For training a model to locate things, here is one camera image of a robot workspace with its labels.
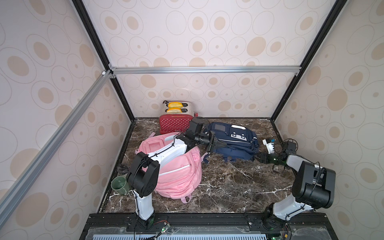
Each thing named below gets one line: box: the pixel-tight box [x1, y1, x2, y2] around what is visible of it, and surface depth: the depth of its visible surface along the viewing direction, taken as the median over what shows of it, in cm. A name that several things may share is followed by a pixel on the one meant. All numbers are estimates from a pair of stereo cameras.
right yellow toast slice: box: [166, 108, 182, 114], surface depth 99 cm
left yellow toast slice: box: [167, 102, 184, 108], surface depth 103 cm
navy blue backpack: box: [203, 121, 260, 164], surface depth 91 cm
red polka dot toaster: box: [159, 100, 195, 134], surface depth 102 cm
